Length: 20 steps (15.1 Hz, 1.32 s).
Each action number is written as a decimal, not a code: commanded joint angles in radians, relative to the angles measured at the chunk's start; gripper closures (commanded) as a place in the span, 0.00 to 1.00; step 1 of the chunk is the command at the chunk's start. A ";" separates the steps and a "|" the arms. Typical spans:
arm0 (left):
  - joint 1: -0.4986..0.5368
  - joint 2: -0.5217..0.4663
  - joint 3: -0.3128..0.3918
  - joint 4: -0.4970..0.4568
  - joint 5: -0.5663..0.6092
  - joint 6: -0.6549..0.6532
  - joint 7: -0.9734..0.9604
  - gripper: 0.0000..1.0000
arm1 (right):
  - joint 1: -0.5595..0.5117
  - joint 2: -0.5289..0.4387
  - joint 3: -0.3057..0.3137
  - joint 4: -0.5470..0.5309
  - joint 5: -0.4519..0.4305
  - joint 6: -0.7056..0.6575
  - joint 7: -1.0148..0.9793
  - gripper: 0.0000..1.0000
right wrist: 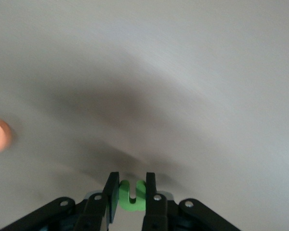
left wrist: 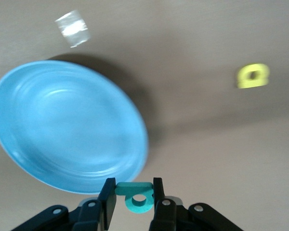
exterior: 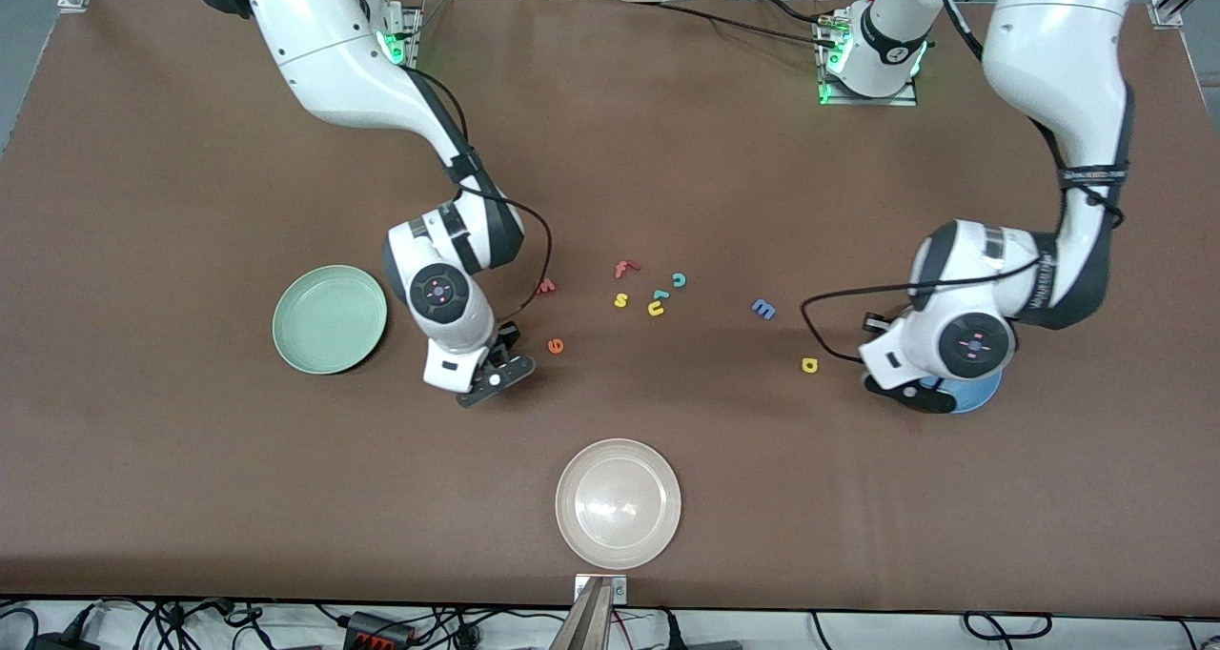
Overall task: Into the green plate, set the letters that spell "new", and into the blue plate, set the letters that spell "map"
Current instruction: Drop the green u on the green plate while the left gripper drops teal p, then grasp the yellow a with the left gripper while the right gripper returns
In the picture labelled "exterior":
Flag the black camera bracket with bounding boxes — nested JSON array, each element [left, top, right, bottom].
[[457, 354, 537, 409], [881, 377, 959, 415]]

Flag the black cable loop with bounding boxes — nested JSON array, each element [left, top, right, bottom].
[[0, 606, 41, 650], [963, 611, 1055, 642]]

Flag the black left camera bracket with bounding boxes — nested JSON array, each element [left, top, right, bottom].
[[881, 377, 959, 415]]

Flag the green plate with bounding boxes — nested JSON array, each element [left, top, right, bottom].
[[273, 265, 389, 376]]

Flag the metal camera post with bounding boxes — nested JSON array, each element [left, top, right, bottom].
[[548, 578, 617, 650]]

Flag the silver camera mount plate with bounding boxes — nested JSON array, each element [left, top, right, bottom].
[[574, 575, 628, 605]]

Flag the beige plate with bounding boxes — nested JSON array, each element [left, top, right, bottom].
[[555, 438, 683, 571]]

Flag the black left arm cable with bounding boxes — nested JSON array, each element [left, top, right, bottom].
[[800, 150, 1128, 364]]

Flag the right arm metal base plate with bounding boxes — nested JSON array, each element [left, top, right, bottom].
[[376, 2, 422, 70]]

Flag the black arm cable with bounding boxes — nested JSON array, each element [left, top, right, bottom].
[[800, 150, 1128, 364], [408, 67, 553, 325]]

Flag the blue plate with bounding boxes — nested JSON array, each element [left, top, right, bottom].
[[920, 368, 1004, 415]]

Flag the black right camera bracket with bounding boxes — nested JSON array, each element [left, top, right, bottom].
[[457, 354, 537, 409]]

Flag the black table cable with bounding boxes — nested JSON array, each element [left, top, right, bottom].
[[751, 0, 832, 28], [620, 0, 840, 49]]

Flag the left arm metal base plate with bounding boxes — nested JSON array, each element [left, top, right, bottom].
[[818, 11, 919, 108]]

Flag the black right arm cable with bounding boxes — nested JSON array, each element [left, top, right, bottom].
[[408, 67, 553, 325]]

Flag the black power strip red switches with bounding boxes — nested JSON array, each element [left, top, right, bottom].
[[341, 611, 417, 650]]

